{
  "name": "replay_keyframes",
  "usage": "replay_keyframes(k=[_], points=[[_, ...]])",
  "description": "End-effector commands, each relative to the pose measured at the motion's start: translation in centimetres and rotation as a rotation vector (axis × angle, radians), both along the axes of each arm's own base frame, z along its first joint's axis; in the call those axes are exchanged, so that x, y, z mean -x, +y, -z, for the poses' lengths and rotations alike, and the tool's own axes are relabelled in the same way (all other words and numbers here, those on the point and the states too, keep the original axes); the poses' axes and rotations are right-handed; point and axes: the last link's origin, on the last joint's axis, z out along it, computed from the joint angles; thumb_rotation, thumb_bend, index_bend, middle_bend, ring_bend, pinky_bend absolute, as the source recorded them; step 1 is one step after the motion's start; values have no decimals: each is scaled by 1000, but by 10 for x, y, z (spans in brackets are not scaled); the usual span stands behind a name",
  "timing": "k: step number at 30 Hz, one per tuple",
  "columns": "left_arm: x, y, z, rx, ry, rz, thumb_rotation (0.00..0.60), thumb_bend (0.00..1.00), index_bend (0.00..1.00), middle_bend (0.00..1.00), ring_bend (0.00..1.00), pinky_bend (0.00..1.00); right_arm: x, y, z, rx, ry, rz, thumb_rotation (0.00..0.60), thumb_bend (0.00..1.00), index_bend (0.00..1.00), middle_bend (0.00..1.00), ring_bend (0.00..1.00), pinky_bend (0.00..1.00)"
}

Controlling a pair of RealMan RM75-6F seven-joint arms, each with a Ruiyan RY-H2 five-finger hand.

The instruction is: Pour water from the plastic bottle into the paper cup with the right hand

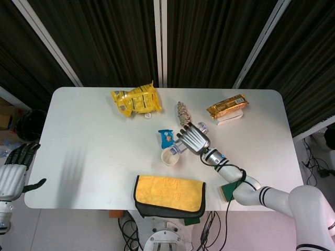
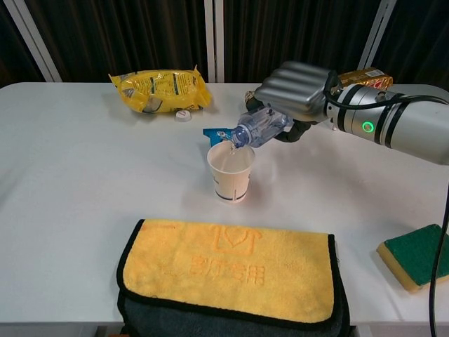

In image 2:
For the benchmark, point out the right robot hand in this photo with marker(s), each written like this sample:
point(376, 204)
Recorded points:
point(298, 91)

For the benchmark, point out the clear plastic water bottle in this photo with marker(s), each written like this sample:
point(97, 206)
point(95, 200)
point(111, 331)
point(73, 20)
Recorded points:
point(261, 128)

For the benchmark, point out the white paper cup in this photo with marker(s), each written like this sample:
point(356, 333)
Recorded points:
point(229, 179)

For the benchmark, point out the white bottle cap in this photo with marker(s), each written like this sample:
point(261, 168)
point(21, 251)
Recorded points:
point(182, 116)

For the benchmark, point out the black pleated curtain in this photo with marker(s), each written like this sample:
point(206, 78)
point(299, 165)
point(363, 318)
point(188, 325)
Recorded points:
point(298, 31)
point(14, 59)
point(424, 42)
point(126, 35)

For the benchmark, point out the gold biscuit package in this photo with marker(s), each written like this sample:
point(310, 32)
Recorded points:
point(368, 79)

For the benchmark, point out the blue snack packet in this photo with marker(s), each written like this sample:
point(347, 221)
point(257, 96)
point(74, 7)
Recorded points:
point(214, 135)

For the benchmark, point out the yellow snack bag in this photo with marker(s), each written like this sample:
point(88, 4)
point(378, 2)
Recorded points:
point(161, 91)

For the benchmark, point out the yellow cloth with black trim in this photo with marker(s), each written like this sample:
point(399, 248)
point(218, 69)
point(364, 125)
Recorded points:
point(228, 274)

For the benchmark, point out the green and yellow sponge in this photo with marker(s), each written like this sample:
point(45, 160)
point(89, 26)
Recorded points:
point(417, 256)

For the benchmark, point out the white frame post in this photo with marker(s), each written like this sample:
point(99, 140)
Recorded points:
point(380, 35)
point(214, 38)
point(33, 38)

